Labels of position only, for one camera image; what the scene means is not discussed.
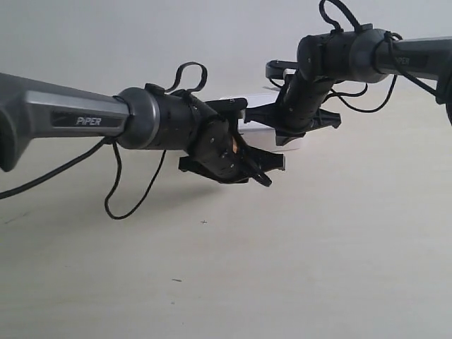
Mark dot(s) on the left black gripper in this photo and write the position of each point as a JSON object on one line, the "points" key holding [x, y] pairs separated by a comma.
{"points": [[230, 160]]}

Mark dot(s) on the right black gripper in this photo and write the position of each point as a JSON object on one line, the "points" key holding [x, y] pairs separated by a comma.
{"points": [[294, 113]]}

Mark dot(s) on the white lidded plastic container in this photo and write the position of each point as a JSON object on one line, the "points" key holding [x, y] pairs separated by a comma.
{"points": [[258, 135]]}

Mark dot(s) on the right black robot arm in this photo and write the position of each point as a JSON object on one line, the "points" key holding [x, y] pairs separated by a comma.
{"points": [[366, 56]]}

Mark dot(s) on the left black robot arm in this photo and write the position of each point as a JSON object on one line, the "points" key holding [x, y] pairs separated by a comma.
{"points": [[137, 119]]}

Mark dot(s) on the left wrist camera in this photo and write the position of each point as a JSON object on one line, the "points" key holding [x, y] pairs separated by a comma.
{"points": [[232, 108]]}

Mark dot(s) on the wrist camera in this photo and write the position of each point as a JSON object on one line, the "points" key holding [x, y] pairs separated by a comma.
{"points": [[275, 69], [232, 108]]}

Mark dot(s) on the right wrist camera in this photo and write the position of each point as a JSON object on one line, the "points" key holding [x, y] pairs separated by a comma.
{"points": [[275, 69]]}

